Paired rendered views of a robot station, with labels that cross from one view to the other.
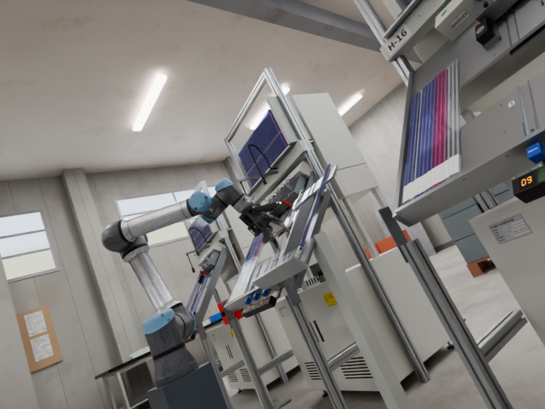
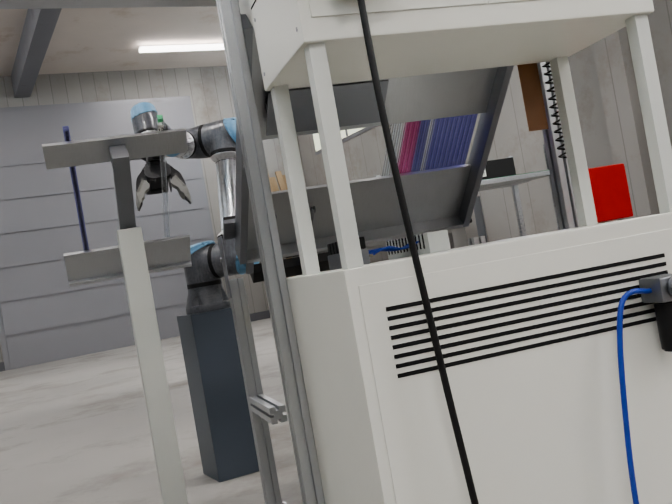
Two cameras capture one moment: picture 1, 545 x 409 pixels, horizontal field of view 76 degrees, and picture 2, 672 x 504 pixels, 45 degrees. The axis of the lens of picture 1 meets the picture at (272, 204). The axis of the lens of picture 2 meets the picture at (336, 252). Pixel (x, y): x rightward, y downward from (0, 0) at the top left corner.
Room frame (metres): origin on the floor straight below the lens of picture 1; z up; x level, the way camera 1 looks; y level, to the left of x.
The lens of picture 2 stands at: (2.55, -1.92, 0.63)
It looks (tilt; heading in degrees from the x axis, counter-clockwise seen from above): 1 degrees up; 108
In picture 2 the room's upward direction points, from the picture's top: 10 degrees counter-clockwise
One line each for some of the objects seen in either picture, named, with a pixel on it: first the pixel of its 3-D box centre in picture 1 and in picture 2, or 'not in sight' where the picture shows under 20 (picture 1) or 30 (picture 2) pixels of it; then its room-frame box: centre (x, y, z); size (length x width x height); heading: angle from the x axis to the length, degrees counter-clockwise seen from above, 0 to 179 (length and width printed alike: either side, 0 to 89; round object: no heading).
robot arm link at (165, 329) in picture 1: (163, 330); (202, 262); (1.29, 0.55, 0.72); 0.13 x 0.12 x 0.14; 177
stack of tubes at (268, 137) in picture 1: (268, 149); not in sight; (2.14, -0.12, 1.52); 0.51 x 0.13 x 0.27; 35
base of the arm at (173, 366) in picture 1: (173, 363); (206, 296); (1.28, 0.55, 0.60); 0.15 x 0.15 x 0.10
